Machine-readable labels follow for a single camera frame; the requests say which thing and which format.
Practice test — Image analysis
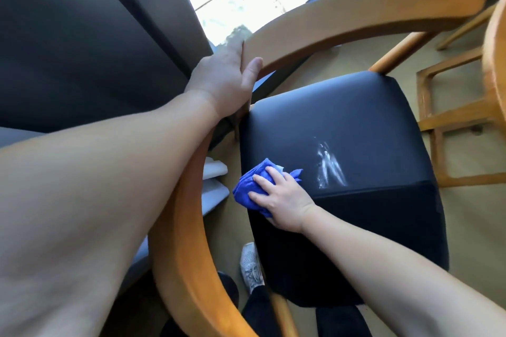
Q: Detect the person's left hand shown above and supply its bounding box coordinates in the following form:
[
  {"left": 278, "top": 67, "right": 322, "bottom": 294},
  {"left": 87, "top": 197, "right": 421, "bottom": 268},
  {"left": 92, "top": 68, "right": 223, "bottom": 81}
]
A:
[{"left": 185, "top": 36, "right": 264, "bottom": 118}]

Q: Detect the person's right hand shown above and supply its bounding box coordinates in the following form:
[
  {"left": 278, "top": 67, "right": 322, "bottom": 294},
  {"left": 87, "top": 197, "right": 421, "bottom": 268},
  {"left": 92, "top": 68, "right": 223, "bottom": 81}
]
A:
[{"left": 249, "top": 166, "right": 317, "bottom": 233}]

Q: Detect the blue cleaning cloth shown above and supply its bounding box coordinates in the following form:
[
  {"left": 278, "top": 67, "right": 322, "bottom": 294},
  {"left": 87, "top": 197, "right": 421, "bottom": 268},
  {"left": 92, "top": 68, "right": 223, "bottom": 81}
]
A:
[{"left": 232, "top": 158, "right": 304, "bottom": 218}]

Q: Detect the wooden chair with black seat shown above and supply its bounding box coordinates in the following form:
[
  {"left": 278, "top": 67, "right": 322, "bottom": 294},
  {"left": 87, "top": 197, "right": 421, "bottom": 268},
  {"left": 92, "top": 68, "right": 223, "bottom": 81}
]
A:
[{"left": 149, "top": 0, "right": 488, "bottom": 337}]

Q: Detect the person's left forearm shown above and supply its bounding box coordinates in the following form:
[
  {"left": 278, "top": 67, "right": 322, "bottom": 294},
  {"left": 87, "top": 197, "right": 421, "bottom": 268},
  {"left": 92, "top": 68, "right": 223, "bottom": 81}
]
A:
[{"left": 0, "top": 90, "right": 220, "bottom": 337}]

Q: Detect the person's right forearm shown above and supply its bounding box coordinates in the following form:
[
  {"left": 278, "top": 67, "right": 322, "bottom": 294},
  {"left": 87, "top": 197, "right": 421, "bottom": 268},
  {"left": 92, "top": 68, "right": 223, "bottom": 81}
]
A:
[{"left": 300, "top": 206, "right": 506, "bottom": 337}]

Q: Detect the grey white sneaker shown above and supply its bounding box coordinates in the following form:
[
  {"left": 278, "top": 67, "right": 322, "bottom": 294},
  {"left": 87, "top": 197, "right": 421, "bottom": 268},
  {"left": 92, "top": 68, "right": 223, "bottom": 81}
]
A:
[{"left": 240, "top": 242, "right": 265, "bottom": 294}]

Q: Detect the dark grey panel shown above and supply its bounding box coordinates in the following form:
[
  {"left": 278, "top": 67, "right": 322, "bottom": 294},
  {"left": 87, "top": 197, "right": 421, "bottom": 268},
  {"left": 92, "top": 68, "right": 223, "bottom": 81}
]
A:
[{"left": 0, "top": 0, "right": 215, "bottom": 134}]

